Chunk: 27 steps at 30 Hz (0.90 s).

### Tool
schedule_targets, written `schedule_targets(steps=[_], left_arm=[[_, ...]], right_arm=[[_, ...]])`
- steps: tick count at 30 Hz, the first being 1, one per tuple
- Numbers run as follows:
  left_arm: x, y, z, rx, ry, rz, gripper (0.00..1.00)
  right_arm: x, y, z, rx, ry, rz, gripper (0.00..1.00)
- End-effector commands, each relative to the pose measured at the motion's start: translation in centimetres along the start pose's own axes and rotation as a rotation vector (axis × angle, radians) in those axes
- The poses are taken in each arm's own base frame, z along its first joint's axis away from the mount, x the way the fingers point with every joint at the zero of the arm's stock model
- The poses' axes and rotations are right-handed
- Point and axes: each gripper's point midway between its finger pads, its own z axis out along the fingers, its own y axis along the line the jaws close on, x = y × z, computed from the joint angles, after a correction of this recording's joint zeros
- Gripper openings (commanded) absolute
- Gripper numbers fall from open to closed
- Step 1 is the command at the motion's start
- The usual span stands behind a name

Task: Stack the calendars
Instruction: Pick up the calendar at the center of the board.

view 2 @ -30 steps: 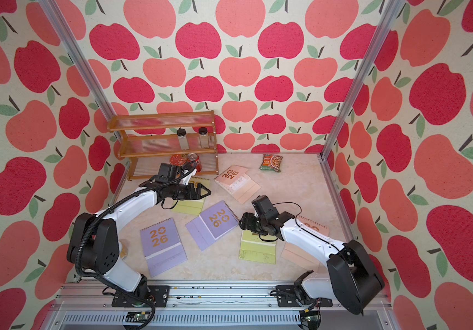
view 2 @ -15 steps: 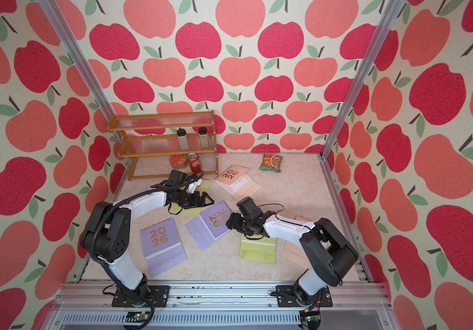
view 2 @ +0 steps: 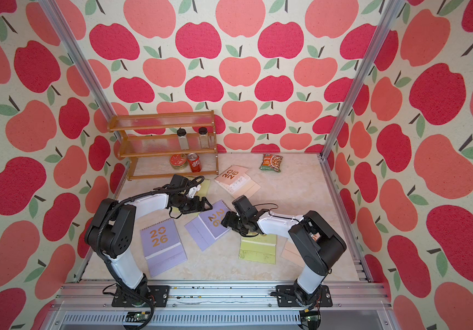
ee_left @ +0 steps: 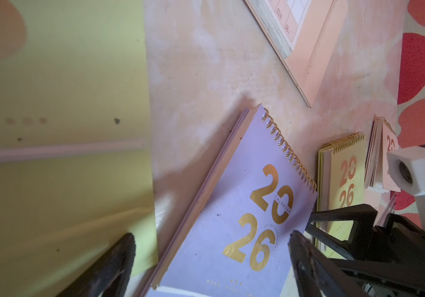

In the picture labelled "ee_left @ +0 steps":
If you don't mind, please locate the open pink 2026 calendar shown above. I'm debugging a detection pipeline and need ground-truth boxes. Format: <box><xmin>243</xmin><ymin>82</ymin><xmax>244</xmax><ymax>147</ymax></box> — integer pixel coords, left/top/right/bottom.
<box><xmin>245</xmin><ymin>0</ymin><xmax>348</xmax><ymax>108</ymax></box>

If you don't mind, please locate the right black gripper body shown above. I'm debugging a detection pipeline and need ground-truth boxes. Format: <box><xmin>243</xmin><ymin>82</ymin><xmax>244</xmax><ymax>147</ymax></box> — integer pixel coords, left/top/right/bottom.
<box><xmin>367</xmin><ymin>214</ymin><xmax>425</xmax><ymax>285</ymax></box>

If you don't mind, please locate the purple 2026 calendar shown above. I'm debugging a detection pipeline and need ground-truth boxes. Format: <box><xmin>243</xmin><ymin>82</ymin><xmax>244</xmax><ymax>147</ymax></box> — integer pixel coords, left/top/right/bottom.
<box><xmin>142</xmin><ymin>105</ymin><xmax>317</xmax><ymax>297</ymax></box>

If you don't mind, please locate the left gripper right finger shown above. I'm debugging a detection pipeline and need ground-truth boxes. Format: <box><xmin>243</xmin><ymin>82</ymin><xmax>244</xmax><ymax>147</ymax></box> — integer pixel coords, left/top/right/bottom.
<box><xmin>289</xmin><ymin>230</ymin><xmax>367</xmax><ymax>297</ymax></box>

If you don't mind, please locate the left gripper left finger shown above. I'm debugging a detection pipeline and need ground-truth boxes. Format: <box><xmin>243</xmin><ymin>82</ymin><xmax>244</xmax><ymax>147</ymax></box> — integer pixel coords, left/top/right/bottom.
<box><xmin>58</xmin><ymin>233</ymin><xmax>136</xmax><ymax>297</ymax></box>

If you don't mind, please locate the pink 2026 calendar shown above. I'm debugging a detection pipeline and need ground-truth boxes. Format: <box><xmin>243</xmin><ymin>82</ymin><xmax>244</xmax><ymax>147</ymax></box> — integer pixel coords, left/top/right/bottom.
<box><xmin>364</xmin><ymin>117</ymin><xmax>401</xmax><ymax>193</ymax></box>
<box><xmin>245</xmin><ymin>0</ymin><xmax>348</xmax><ymax>108</ymax></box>

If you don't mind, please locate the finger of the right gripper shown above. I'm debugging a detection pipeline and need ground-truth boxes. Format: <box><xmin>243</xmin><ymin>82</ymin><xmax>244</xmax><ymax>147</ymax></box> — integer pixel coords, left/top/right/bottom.
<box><xmin>306</xmin><ymin>222</ymin><xmax>387</xmax><ymax>286</ymax></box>
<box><xmin>308</xmin><ymin>204</ymin><xmax>378</xmax><ymax>260</ymax></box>

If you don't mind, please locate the green 2026 calendar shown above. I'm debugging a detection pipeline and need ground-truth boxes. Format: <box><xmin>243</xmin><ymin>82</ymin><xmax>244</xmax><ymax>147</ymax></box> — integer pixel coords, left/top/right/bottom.
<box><xmin>315</xmin><ymin>131</ymin><xmax>368</xmax><ymax>259</ymax></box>
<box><xmin>0</xmin><ymin>1</ymin><xmax>158</xmax><ymax>297</ymax></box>

